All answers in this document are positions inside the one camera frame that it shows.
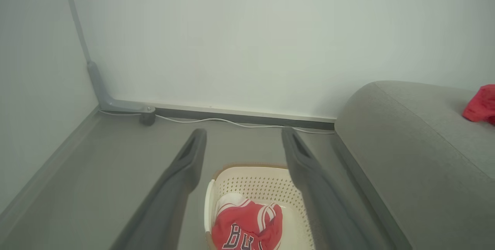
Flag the cream perforated laundry basket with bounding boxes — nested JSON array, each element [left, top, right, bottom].
[[204, 164, 316, 250]]

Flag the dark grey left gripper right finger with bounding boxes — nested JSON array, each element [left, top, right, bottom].
[[281, 127, 395, 250]]

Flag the grey fabric sofa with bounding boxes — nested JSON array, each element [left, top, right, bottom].
[[334, 80, 495, 250]]

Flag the white floor cable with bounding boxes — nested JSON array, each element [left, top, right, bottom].
[[99, 110, 335, 135]]

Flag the red basketball jersey white trim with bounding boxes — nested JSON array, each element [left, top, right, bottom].
[[211, 193, 284, 250]]

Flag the plain red garment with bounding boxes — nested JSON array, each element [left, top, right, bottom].
[[462, 84, 495, 125]]

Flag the grey partition corner post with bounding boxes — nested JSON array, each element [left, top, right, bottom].
[[61, 0, 92, 64]]

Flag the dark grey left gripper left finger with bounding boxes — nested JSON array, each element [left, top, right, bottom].
[[110, 128, 208, 250]]

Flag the grey metal partition foot bracket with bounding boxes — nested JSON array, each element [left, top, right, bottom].
[[87, 61, 156, 114]]

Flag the dark baseboard strip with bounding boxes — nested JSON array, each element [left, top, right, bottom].
[[154, 107, 335, 131]]

